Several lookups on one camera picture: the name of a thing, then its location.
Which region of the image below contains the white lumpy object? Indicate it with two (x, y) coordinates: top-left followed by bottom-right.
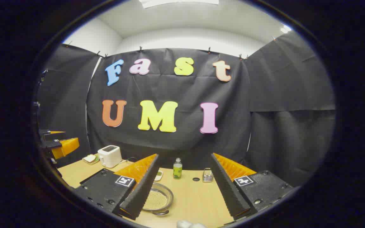
(177, 220), (207, 228)

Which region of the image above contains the green label drink bottle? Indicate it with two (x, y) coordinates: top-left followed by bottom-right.
(173, 158), (183, 180)

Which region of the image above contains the white toaster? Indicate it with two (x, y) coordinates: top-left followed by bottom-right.
(98, 145), (123, 168)

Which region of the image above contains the ceiling light panel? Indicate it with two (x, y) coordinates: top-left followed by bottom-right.
(138, 0), (220, 9)

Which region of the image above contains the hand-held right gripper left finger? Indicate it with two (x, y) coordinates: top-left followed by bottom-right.
(73, 154), (160, 220)

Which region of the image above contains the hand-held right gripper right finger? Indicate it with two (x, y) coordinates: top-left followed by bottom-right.
(210, 153), (294, 221)

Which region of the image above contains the metal wire utensil holder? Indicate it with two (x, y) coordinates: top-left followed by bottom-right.
(202, 168), (214, 183)

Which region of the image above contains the pile of soybeans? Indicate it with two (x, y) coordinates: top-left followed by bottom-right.
(143, 189), (168, 210)

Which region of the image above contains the stainless steel pot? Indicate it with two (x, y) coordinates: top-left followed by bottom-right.
(142, 182), (174, 216)

